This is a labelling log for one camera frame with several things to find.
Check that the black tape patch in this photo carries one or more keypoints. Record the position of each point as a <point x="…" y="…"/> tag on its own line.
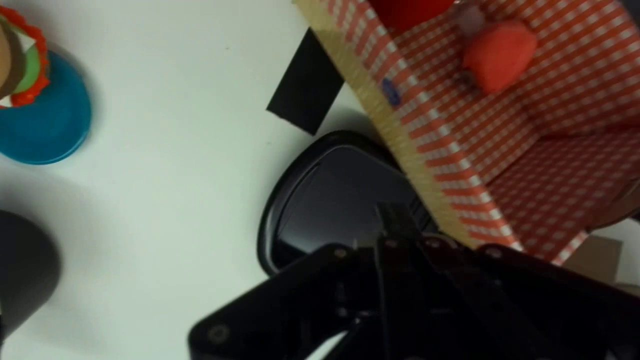
<point x="309" y="87"/>

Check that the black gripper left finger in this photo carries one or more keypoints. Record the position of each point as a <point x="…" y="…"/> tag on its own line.
<point x="290" y="315"/>

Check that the red checkered wooden basket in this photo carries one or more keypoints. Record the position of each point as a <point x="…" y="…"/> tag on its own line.
<point x="515" y="120"/>

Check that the small teal plate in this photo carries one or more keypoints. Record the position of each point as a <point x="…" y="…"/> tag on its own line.
<point x="57" y="124"/>

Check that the toy hamburger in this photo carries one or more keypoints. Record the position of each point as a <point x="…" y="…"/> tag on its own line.
<point x="25" y="64"/>

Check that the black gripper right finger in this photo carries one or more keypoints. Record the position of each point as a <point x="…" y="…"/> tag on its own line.
<point x="440" y="300"/>

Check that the black toy pot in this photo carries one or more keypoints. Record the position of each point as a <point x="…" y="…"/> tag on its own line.
<point x="29" y="271"/>

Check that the black baking tray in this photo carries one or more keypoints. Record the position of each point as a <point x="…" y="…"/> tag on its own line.
<point x="328" y="195"/>

